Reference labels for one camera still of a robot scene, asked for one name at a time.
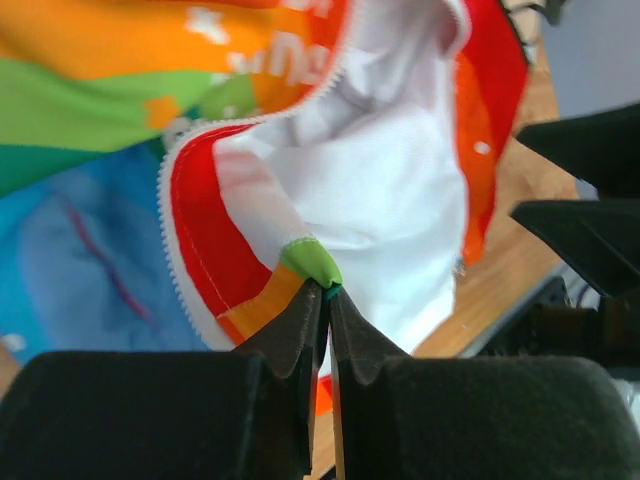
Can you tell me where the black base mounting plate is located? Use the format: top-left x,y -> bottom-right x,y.
463,276 -> 639,383

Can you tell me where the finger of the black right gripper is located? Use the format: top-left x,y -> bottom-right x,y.
516,104 -> 639,193
511,199 -> 639,298

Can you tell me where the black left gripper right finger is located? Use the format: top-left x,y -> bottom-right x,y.
327,292 -> 639,479

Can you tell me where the rainbow white zip jacket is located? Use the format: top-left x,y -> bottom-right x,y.
0,0 -> 531,416

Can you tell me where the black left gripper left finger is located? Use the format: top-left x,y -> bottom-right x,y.
1,281 -> 323,479

